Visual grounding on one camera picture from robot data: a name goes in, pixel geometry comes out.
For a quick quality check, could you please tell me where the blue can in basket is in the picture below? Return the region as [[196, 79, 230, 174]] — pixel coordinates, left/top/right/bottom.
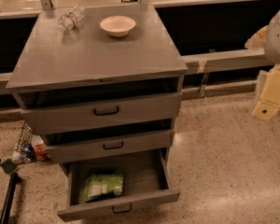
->
[[22, 144, 35, 163]]

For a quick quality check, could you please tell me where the grey top drawer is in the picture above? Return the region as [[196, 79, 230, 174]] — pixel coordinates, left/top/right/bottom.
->
[[22, 92, 181, 134]]

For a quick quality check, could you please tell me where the grey bottom drawer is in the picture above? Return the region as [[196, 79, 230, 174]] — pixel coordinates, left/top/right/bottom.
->
[[57, 149, 180, 222]]

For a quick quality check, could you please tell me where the grey middle drawer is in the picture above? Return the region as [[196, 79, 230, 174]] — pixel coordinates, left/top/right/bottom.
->
[[46, 129, 175, 163]]

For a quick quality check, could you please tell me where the green object on floor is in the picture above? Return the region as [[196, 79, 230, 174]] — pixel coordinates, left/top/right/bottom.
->
[[0, 159, 19, 175]]

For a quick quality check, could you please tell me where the green rice chip bag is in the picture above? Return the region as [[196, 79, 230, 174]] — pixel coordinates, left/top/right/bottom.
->
[[83, 170, 124, 203]]

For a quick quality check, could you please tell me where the wire basket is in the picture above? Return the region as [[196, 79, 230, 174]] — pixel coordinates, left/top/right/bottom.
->
[[14, 121, 33, 154]]

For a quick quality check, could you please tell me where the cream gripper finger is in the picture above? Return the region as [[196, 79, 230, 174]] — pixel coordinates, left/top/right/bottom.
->
[[252, 63, 280, 120]]

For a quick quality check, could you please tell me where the grey drawer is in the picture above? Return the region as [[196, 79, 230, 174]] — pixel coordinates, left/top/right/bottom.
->
[[46, 129, 175, 163], [22, 92, 181, 134], [57, 149, 180, 222]]

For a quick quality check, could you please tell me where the black stand leg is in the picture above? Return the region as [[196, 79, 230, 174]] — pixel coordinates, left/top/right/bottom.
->
[[0, 173, 21, 224]]

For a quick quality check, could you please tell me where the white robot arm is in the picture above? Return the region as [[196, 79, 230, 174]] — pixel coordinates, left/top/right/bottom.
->
[[245, 10, 280, 120]]

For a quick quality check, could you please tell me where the hanging metal hook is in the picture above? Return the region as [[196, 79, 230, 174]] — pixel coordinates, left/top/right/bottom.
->
[[199, 73, 209, 99]]

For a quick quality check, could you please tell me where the grey rail beam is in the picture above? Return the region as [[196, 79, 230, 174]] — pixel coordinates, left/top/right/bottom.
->
[[183, 49, 273, 75]]

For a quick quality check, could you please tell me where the orange snack packet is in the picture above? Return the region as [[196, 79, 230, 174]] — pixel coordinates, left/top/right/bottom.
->
[[32, 135, 49, 161]]

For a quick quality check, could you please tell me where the clear plastic water bottle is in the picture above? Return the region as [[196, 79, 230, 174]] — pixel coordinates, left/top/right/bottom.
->
[[58, 5, 87, 32]]

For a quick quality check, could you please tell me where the white paper bowl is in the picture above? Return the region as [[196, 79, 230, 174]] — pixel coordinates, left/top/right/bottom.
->
[[100, 16, 136, 37]]

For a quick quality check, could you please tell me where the white bottle in basket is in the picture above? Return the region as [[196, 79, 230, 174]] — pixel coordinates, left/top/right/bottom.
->
[[12, 150, 22, 164]]

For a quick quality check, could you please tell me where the grey drawer cabinet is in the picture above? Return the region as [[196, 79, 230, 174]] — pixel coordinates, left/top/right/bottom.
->
[[5, 3, 189, 173]]

